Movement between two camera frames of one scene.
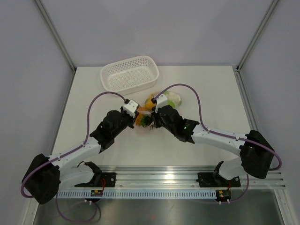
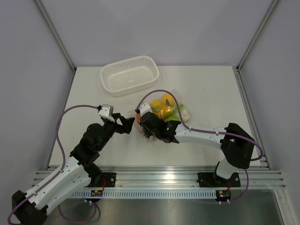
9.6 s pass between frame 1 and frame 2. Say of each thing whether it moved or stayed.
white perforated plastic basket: stayed
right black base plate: stayed
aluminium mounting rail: stayed
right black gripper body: moved
